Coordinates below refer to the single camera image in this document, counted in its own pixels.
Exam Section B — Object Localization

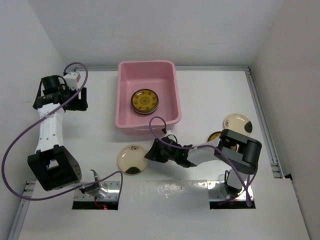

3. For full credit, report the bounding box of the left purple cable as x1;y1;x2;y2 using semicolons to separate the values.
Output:
1;62;124;201

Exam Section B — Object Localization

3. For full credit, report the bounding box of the yellow patterned plate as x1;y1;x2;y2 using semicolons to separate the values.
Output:
207;131;222;142
130;88;160;115

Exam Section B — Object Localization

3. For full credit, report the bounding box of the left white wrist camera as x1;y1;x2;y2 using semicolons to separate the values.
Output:
63;72;81;91

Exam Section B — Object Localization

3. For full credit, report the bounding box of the purple cable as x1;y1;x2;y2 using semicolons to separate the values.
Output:
1;62;124;201
148;116;253;207

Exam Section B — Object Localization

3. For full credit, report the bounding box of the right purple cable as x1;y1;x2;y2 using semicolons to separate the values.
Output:
148;116;253;207

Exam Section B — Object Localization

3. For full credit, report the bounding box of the aluminium frame rail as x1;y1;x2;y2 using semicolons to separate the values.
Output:
8;180;36;240
244;67;285;179

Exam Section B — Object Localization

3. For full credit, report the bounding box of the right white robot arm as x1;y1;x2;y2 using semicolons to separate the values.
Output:
144;129;262;200

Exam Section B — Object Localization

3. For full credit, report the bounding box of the left aluminium frame rail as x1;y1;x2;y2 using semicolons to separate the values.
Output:
8;180;36;240

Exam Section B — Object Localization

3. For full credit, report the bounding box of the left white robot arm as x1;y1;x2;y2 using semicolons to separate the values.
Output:
27;72;88;191

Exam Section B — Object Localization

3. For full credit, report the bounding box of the pink plastic bin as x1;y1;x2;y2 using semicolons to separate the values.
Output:
115;60;182;135

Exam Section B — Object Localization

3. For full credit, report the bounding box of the cream plate with black spot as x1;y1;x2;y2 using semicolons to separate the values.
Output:
117;144;148;175

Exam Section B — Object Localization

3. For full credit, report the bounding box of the right aluminium frame rail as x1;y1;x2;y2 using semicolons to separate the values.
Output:
244;67;285;179

